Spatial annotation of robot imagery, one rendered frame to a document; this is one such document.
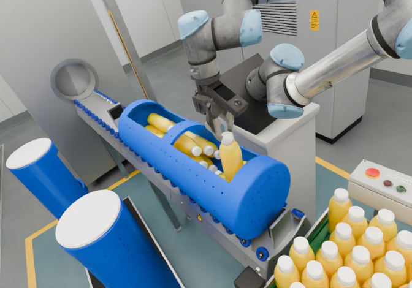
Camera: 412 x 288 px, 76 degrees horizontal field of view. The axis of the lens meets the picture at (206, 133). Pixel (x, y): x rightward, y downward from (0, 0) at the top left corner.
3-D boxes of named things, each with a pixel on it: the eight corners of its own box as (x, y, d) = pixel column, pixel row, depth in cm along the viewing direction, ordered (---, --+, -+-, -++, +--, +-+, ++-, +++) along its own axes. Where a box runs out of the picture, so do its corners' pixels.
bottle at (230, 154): (250, 185, 89) (241, 141, 79) (230, 192, 88) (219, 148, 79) (242, 173, 95) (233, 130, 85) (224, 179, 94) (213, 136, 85)
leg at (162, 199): (179, 224, 222) (151, 173, 185) (183, 228, 218) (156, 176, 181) (173, 229, 219) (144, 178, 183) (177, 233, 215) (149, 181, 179)
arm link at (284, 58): (286, 62, 106) (305, 41, 93) (289, 92, 101) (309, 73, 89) (258, 58, 103) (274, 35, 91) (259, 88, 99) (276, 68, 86)
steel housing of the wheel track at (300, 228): (114, 117, 267) (99, 87, 247) (312, 257, 116) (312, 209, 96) (89, 132, 255) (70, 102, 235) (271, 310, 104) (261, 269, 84)
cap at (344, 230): (334, 235, 75) (334, 231, 73) (337, 223, 77) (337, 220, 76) (349, 241, 72) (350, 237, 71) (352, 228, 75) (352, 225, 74)
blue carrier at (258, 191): (170, 127, 163) (151, 89, 145) (295, 198, 102) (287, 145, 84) (133, 157, 152) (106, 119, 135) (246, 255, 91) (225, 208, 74)
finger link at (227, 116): (225, 122, 87) (216, 102, 81) (239, 128, 83) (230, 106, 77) (219, 128, 86) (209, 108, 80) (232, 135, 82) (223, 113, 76)
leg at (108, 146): (128, 173, 290) (101, 128, 254) (130, 176, 286) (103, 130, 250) (123, 177, 288) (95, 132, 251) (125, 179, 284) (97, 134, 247)
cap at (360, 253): (352, 261, 68) (352, 258, 67) (351, 247, 71) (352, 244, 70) (370, 265, 67) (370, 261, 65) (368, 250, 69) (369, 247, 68)
